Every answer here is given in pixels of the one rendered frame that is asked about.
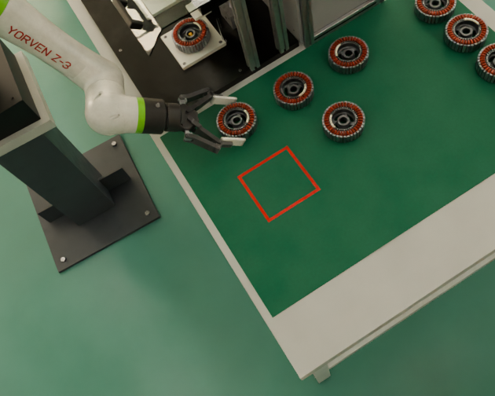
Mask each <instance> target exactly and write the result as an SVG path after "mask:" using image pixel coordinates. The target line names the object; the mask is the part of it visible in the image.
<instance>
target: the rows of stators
mask: <svg viewBox="0 0 495 396"><path fill-rule="evenodd" d="M428 2H429V3H428ZM442 3H443V4H444V6H445V7H444V8H442V5H441V4H442ZM456 3H457V0H415V4H414V13H415V14H416V16H417V17H418V18H419V19H420V20H422V21H424V22H426V23H427V22H428V23H429V24H430V23H432V24H433V23H435V24H437V23H441V22H444V21H447V20H448V19H449V18H450V17H451V16H452V15H453V13H454V10H455V7H456ZM426 6H427V7H426ZM455 31H458V35H457V34H456V32H455ZM473 31H474V32H475V37H473V38H472V35H473V34H472V32H473ZM464 32H466V33H467V34H464ZM488 32H489V28H488V25H487V23H486V22H485V21H484V20H483V19H482V18H480V16H477V15H474V16H473V14H471V15H470V13H467V14H466V13H464V14H460V15H456V16H454V17H453V18H451V19H450V20H449V21H448V22H447V24H446V26H445V31H444V36H443V38H444V41H445V44H446V43H447V44H446V45H447V46H448V47H449V48H452V50H455V51H457V50H458V52H460V51H461V50H462V52H461V53H464V51H465V53H468V51H469V53H470V52H471V51H476V50H478V49H479V48H481V46H483V44H484V43H485V41H486V38H487V35H488ZM493 57H495V43H493V44H489V45H488V46H485V47H484V48H483V49H482V50H481V51H480V52H479V54H478V57H477V60H476V63H475V68H476V71H477V73H478V75H479V76H481V78H484V80H487V82H490V80H491V83H493V82H494V83H495V58H494V59H493V60H492V61H491V62H489V61H488V60H489V59H491V58H493Z"/></svg>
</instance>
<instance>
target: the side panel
mask: <svg viewBox="0 0 495 396"><path fill-rule="evenodd" d="M380 2H384V0H299V6H300V14H301V21H302V36H303V42H302V44H304V46H305V47H306V48H308V47H309V46H310V44H311V45H313V44H314V43H315V42H318V41H319V40H321V39H323V38H324V37H326V36H327V35H330V34H331V33H332V32H334V31H336V30H337V29H339V28H341V27H342V26H344V25H345V24H348V23H349V22H351V21H352V20H354V19H355V18H357V17H359V16H360V15H362V14H363V13H366V12H367V11H369V10H370V9H372V8H374V7H375V6H377V5H379V3H380Z"/></svg>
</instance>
